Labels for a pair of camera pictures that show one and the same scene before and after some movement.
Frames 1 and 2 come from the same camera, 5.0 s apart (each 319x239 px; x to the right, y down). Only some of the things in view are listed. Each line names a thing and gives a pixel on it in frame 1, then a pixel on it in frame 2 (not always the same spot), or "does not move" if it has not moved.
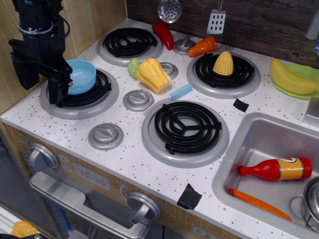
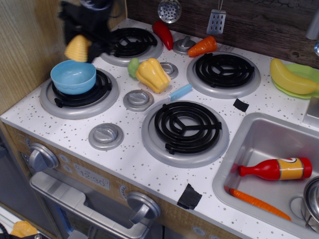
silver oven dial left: x=41 y=159 does not move
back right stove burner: x=223 y=75 does not move
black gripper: x=42 y=49 → x=93 y=24
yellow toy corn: x=224 y=64 → x=77 y=49
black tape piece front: x=189 y=198 does not move
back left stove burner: x=119 y=46 does not move
